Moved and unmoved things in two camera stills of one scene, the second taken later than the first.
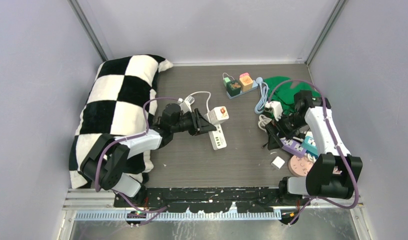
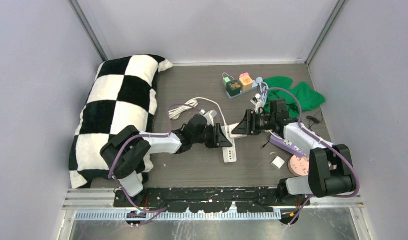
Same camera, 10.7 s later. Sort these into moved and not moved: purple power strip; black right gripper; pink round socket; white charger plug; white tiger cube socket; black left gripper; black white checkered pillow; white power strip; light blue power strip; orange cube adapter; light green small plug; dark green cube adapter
Moved: white tiger cube socket; white power strip; black left gripper; black right gripper
Not moved: black white checkered pillow; white charger plug; purple power strip; pink round socket; light blue power strip; orange cube adapter; dark green cube adapter; light green small plug
